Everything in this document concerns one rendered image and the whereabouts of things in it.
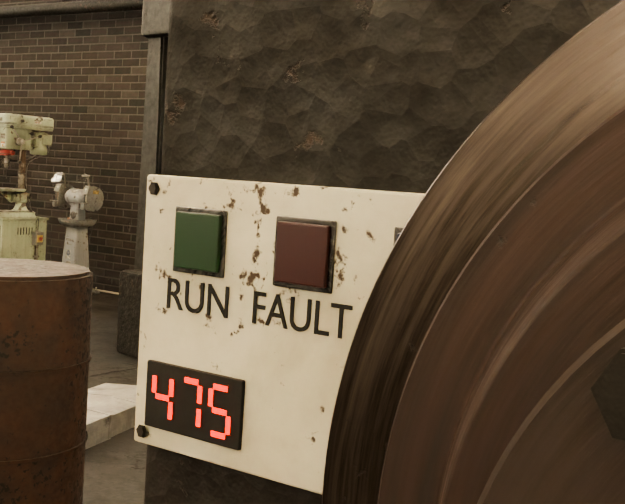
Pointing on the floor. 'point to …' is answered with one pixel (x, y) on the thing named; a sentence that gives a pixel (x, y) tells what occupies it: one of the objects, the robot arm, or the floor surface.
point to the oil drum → (31, 380)
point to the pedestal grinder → (75, 244)
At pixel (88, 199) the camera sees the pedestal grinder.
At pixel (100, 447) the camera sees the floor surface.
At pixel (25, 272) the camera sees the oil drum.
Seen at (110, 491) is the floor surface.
